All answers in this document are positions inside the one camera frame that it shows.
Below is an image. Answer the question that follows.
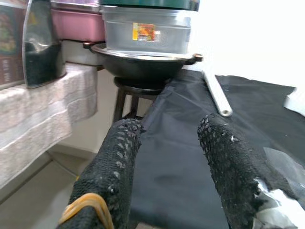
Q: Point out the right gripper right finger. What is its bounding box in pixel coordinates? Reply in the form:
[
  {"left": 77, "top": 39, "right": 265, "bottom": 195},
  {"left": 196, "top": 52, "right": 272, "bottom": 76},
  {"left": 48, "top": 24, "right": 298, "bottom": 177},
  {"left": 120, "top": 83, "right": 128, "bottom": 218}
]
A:
[{"left": 197, "top": 113, "right": 300, "bottom": 229}]

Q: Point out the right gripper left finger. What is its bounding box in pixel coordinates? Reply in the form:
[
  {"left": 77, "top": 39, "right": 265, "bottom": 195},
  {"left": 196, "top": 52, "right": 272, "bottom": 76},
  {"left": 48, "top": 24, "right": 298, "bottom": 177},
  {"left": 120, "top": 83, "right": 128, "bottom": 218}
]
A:
[{"left": 57, "top": 118, "right": 146, "bottom": 229}]

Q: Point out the white plastic table leg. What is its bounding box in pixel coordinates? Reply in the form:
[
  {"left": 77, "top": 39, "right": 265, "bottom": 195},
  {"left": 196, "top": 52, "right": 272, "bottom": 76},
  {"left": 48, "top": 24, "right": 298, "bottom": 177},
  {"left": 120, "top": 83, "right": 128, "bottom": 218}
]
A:
[{"left": 201, "top": 70, "right": 233, "bottom": 117}]

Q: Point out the yellow rubber band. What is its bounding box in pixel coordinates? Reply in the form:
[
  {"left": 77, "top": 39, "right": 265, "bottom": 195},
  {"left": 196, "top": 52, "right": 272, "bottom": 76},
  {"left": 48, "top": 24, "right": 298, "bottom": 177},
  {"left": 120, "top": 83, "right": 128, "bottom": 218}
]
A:
[{"left": 58, "top": 192, "right": 114, "bottom": 229}]

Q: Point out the black tablecloth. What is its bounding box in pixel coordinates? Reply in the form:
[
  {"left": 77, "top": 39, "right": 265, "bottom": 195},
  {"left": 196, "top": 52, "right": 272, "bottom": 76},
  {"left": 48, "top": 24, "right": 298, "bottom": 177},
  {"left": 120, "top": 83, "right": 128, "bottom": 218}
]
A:
[{"left": 128, "top": 69, "right": 305, "bottom": 229}]

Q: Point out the dark wooden stool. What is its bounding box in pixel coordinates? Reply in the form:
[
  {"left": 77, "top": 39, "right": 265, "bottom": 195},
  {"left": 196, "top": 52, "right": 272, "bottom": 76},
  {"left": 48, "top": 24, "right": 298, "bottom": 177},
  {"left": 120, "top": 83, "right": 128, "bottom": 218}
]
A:
[{"left": 112, "top": 77, "right": 173, "bottom": 123}]

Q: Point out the beige cloth covered table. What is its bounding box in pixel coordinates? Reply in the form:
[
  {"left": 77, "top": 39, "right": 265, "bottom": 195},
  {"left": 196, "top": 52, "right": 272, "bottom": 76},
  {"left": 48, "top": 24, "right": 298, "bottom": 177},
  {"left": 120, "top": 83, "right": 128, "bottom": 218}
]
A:
[{"left": 0, "top": 63, "right": 99, "bottom": 190}]

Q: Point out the black wok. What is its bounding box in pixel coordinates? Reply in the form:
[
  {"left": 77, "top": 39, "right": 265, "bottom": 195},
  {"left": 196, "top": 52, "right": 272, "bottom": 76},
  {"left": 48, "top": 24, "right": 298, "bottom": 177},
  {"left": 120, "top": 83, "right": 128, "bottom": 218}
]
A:
[{"left": 82, "top": 42, "right": 203, "bottom": 83}]

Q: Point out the black bag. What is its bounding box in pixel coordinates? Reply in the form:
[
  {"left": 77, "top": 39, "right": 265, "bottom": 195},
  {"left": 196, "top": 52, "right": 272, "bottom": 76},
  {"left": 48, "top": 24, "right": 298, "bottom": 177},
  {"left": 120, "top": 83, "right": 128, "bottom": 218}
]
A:
[{"left": 22, "top": 0, "right": 67, "bottom": 89}]

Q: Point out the clear plastic storage container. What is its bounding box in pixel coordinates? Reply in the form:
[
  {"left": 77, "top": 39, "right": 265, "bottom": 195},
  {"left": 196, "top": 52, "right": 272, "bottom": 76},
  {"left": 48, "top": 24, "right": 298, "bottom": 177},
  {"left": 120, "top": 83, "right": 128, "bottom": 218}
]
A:
[{"left": 101, "top": 6, "right": 193, "bottom": 54}]

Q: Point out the pink lidded container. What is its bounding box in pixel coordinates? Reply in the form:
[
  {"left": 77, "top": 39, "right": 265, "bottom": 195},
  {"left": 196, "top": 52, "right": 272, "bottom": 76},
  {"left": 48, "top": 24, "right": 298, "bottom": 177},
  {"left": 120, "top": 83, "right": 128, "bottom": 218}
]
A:
[{"left": 50, "top": 8, "right": 107, "bottom": 42}]

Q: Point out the red printed box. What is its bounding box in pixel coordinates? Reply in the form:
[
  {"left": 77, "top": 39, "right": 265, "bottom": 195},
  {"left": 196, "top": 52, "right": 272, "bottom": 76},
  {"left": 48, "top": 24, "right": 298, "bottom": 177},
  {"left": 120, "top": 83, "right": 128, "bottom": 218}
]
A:
[{"left": 0, "top": 4, "right": 26, "bottom": 90}]

